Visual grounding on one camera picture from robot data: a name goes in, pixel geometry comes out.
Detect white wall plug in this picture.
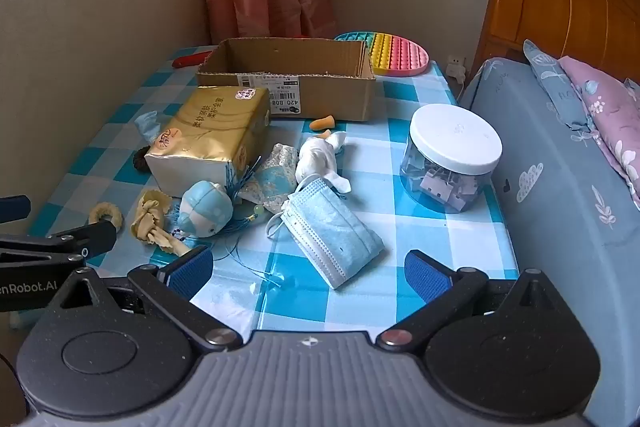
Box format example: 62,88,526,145
445,55,467,85

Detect pink floral pillow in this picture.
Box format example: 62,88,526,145
557,55,640,210

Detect gold tissue pack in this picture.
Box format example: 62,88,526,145
144,85,272,198

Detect cardboard box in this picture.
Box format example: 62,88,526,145
196,38,377,122

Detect blue floral pillow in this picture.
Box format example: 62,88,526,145
522,39,601,132

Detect blue checkered tablecloth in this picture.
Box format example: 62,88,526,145
10,44,521,343

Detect bed with blue sheet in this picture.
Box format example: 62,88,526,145
459,57,640,427

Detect red folding fan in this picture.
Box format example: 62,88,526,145
172,50,216,68

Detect blue plush doll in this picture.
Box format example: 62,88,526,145
177,180,234,238

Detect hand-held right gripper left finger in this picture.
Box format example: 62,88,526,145
47,246,244,353

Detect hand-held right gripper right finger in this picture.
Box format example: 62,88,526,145
375,250,576,353

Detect binder clips heap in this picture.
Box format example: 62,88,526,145
407,157,488,212

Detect rainbow silicone bubble toy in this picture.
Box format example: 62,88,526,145
334,32,431,76

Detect thin blue cord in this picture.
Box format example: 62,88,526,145
222,234,296,290

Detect beige fabric ring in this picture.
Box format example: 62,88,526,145
89,202,124,235

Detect clear jar with white lid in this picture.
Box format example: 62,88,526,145
399,104,503,214

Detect embroidered sachet with blue tassel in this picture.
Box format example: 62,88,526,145
225,143,302,217

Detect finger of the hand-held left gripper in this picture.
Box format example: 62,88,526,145
0,195,32,224
0,222,119,269

